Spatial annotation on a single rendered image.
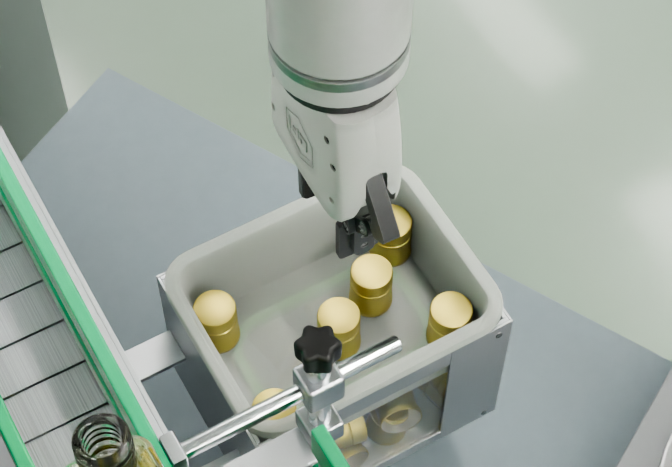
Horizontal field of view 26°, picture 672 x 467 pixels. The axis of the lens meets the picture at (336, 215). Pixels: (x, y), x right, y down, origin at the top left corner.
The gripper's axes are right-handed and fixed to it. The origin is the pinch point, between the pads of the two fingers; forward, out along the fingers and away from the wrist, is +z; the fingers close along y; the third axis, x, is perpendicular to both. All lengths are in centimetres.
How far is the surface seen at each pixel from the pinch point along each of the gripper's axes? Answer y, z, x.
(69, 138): -43, 39, -9
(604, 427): 9.9, 38.9, 22.2
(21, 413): 0.2, 8.8, -24.9
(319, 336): 10.7, -4.1, -6.9
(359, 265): -3.2, 15.5, 3.5
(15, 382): -2.2, 8.8, -24.4
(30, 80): -73, 64, -7
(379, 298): -0.6, 17.1, 3.9
